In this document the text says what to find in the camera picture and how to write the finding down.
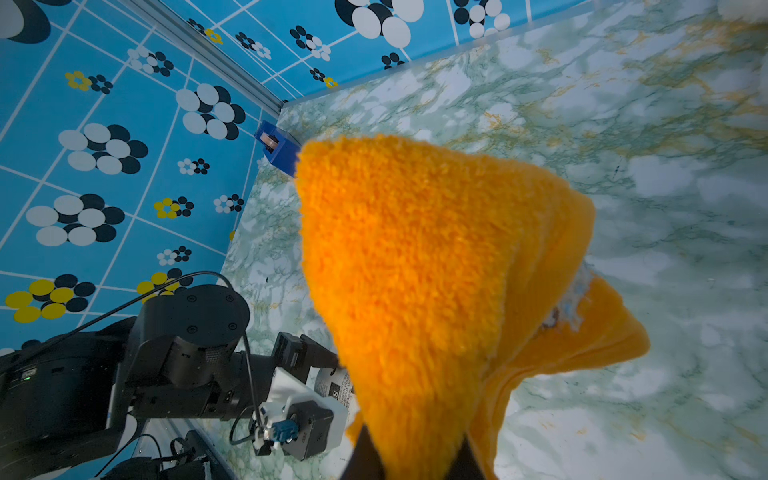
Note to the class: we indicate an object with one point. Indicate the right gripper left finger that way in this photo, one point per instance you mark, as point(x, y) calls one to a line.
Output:
point(365, 463)

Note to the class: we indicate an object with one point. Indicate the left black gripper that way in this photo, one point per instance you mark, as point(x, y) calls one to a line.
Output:
point(180, 358)

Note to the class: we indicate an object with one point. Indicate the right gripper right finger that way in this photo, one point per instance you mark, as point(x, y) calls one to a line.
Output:
point(465, 466)

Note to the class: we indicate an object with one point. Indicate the newspaper print eyeglass case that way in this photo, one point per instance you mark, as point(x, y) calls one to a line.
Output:
point(335, 383)

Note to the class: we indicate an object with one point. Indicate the orange cloth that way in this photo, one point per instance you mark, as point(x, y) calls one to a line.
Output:
point(446, 279)

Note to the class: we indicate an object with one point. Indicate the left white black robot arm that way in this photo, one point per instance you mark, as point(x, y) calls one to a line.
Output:
point(66, 401)

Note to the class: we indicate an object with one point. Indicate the blue tape dispenser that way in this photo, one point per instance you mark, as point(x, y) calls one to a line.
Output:
point(280, 148)

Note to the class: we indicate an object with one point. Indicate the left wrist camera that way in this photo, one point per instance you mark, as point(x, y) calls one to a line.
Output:
point(297, 420)

